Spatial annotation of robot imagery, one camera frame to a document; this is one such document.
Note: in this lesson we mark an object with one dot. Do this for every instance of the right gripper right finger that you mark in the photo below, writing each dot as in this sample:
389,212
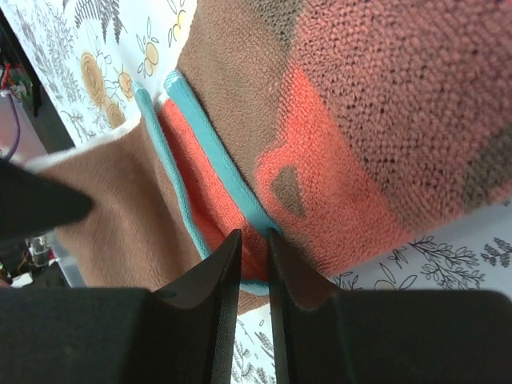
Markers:
323,334

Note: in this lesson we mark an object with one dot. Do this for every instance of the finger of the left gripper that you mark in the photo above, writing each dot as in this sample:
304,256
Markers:
32,205

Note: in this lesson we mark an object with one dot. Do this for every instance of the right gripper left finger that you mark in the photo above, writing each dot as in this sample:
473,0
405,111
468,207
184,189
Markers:
182,333

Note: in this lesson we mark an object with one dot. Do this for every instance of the orange brown bear towel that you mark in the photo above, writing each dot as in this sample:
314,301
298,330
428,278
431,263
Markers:
350,127

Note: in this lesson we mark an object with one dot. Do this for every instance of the floral table mat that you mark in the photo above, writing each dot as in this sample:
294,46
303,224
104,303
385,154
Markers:
89,55

